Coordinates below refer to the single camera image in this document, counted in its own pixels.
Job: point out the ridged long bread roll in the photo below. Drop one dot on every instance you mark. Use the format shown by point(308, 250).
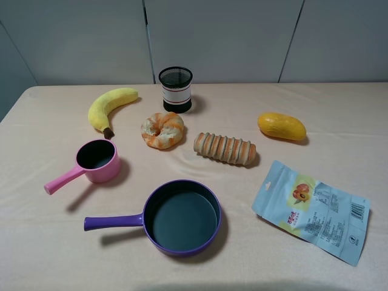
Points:
point(222, 148)

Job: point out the orange striped bagel bread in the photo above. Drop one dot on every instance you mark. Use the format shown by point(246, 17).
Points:
point(162, 130)

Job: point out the black mesh pen cup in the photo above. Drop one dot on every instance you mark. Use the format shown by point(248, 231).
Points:
point(176, 82)

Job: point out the purple frying pan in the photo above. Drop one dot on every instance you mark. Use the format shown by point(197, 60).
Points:
point(181, 218)

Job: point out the yellow mango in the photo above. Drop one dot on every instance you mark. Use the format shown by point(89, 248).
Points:
point(282, 126)

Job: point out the pink small saucepan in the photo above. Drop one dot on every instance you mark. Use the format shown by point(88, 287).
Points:
point(98, 160)

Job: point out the yellow plush banana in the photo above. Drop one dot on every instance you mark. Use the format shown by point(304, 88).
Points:
point(98, 115)

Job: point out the light blue snack bag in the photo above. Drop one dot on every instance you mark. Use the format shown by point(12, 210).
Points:
point(327, 217)

